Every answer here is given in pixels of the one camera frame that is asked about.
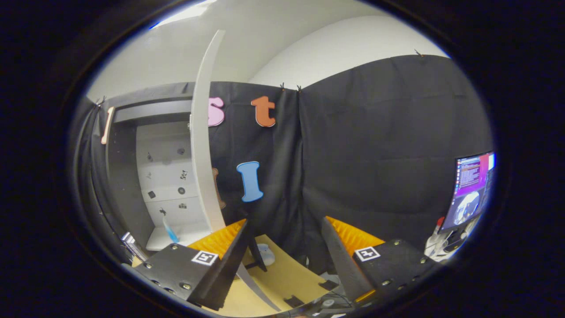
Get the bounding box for dark grey cabinet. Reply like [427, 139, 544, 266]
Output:
[104, 82, 212, 252]

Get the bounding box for white and blue book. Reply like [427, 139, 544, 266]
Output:
[162, 216, 180, 244]

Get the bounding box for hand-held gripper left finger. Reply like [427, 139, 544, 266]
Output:
[121, 219, 250, 311]

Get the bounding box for white object with red top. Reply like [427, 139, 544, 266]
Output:
[424, 216, 481, 262]

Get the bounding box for white cabinet door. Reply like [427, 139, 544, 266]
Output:
[189, 30, 282, 312]

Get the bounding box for small round white object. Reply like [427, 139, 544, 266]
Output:
[257, 244, 275, 266]

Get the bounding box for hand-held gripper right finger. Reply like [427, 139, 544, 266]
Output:
[320, 216, 437, 305]

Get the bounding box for ceiling light panel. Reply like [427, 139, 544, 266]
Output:
[150, 0, 217, 29]

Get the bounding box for computer monitor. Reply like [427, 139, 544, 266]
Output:
[438, 151, 496, 233]

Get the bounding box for black backdrop cloth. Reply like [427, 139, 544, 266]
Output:
[68, 54, 494, 274]

